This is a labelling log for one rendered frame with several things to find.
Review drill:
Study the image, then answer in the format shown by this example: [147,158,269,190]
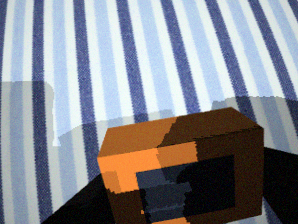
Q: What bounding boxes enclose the orange block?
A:
[97,107,265,224]

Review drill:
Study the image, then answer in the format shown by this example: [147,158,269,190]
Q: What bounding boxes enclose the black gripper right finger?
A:
[262,147,298,224]

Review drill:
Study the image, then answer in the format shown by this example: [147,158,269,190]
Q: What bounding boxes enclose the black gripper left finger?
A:
[43,173,114,224]

